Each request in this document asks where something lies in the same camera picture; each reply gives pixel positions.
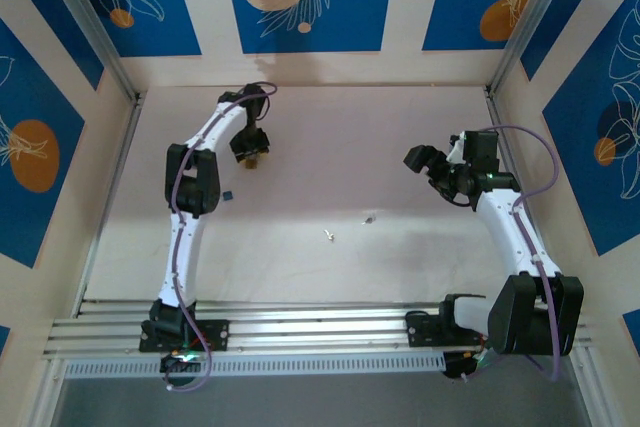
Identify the black controller box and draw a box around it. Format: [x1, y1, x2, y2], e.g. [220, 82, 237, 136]
[442, 349, 496, 384]
[159, 350, 205, 379]

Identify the grey metal sheet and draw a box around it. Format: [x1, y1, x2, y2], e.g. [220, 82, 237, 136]
[49, 346, 594, 427]

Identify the aluminium table side rail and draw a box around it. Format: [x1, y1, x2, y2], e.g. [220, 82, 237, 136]
[74, 91, 146, 318]
[484, 86, 564, 308]

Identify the aluminium corner post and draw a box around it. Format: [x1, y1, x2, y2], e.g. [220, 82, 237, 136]
[37, 0, 146, 103]
[487, 0, 584, 98]

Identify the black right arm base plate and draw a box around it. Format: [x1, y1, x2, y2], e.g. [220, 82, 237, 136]
[405, 311, 494, 348]

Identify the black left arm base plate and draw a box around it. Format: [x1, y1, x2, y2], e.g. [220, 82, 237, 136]
[138, 319, 231, 353]

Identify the aluminium mounting rail frame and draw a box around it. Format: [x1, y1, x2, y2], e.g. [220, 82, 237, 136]
[42, 299, 596, 361]

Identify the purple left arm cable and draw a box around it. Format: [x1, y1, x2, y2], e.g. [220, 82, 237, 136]
[164, 81, 279, 393]

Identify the white slotted cable duct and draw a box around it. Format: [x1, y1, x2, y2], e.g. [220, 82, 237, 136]
[63, 352, 446, 381]

